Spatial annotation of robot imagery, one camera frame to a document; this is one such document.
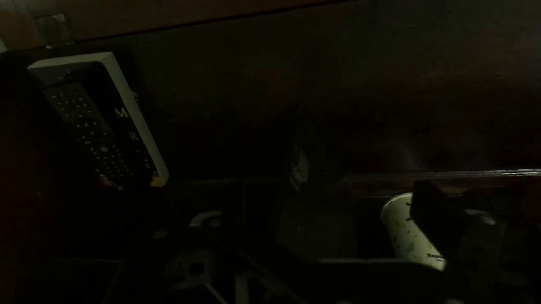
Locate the speckled white paper cup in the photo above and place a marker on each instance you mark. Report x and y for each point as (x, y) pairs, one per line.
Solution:
(403, 231)

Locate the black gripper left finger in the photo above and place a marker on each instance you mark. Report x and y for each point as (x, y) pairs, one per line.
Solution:
(186, 271)

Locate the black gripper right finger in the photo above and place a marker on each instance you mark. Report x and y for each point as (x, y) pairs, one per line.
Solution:
(440, 214)

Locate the dark wooden secretary desk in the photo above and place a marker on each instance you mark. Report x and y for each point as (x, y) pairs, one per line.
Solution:
(338, 85)

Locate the black remote control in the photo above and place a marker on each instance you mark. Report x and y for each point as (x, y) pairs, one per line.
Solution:
(90, 136)

